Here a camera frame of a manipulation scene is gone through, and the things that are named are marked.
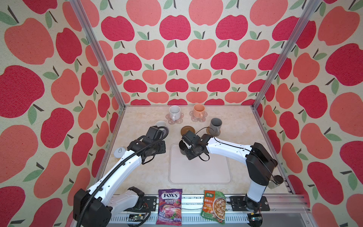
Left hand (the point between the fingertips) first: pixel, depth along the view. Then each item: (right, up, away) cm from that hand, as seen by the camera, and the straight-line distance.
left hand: (165, 147), depth 80 cm
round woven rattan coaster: (+29, +8, +25) cm, 39 cm away
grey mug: (+32, +11, +15) cm, 38 cm away
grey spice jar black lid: (+60, -16, -7) cm, 62 cm away
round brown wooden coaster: (+12, +9, +25) cm, 29 cm away
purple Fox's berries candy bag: (+3, -28, -9) cm, 30 cm away
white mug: (+4, +21, +31) cm, 37 cm away
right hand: (+15, -5, +7) cm, 18 cm away
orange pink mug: (+23, +23, +29) cm, 44 cm away
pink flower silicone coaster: (+20, +16, +31) cm, 41 cm away
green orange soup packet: (+27, -29, -7) cm, 40 cm away
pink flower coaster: (+1, +14, +31) cm, 34 cm away
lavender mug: (-5, +13, +19) cm, 23 cm away
